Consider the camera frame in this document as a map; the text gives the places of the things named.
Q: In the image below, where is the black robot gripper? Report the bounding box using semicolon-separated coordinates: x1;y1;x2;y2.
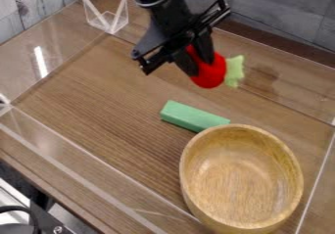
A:
131;0;231;76

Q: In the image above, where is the red plush strawberry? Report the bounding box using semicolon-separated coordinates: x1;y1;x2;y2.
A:
185;44;246;89

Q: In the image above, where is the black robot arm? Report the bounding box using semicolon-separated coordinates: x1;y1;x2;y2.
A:
131;0;231;76

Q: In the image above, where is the green foam block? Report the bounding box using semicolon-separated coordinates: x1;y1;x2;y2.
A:
161;100;231;132

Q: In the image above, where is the wooden bowl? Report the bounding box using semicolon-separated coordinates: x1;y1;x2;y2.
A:
179;124;304;234

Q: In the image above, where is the clear acrylic corner bracket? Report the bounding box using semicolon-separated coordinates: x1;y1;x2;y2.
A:
83;0;129;35

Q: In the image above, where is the clear acrylic enclosure wall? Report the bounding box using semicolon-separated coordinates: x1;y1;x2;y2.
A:
0;105;213;234

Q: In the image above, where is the black metal mount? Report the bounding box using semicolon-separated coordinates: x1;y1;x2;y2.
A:
31;202;67;234

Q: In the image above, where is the black cable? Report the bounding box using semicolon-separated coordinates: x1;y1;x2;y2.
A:
0;206;43;232

